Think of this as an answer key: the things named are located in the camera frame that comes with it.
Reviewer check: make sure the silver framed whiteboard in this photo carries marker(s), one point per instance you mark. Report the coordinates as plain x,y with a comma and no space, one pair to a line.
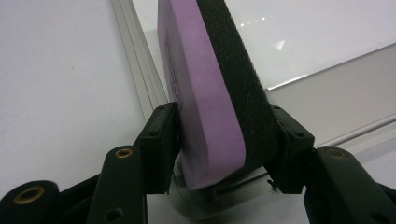
311,34

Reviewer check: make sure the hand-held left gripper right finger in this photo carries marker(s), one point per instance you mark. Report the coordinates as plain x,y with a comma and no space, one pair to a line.
295,149

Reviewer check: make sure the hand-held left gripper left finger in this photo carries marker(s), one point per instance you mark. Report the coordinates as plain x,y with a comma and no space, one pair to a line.
155,146

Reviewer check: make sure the purple and black whiteboard eraser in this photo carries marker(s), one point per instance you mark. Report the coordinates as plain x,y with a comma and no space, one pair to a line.
205,93

